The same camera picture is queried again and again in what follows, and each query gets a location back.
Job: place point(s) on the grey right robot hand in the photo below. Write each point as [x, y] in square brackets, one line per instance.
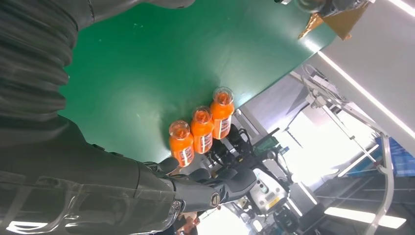
[81, 188]

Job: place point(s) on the orange juice bottle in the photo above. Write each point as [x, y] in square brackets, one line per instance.
[181, 146]
[222, 116]
[202, 133]

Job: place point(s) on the yellow taped cardboard box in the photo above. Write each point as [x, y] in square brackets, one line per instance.
[340, 25]

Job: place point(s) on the black robot leg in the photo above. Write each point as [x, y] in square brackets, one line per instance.
[220, 154]
[241, 139]

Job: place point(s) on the white machine with yellow label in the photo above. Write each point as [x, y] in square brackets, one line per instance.
[267, 193]

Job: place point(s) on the white metal frame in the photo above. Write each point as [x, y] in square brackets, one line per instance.
[316, 100]

